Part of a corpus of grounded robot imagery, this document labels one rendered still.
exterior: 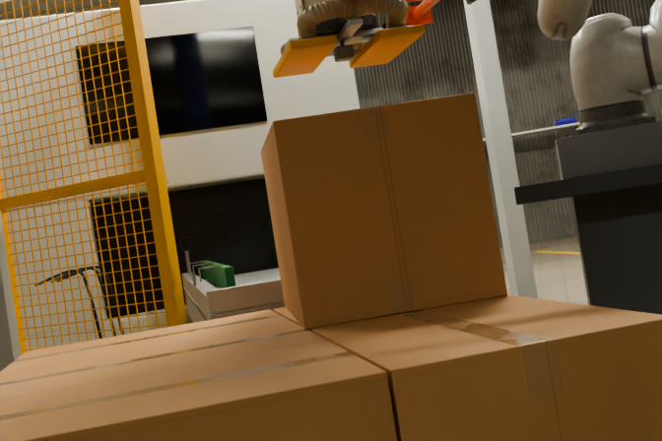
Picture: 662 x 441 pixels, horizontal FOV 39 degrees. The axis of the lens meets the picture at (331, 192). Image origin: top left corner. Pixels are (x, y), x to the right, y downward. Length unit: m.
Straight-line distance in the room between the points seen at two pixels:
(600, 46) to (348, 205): 0.80
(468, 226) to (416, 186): 0.13
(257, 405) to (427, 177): 0.78
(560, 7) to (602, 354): 0.99
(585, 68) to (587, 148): 0.20
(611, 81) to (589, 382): 1.13
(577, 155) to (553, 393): 1.04
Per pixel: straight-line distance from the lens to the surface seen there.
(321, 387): 1.17
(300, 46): 1.94
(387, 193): 1.79
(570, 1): 2.07
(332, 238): 1.77
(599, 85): 2.28
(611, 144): 2.22
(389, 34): 1.98
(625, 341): 1.29
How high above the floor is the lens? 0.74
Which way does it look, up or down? 2 degrees up
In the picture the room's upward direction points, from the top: 9 degrees counter-clockwise
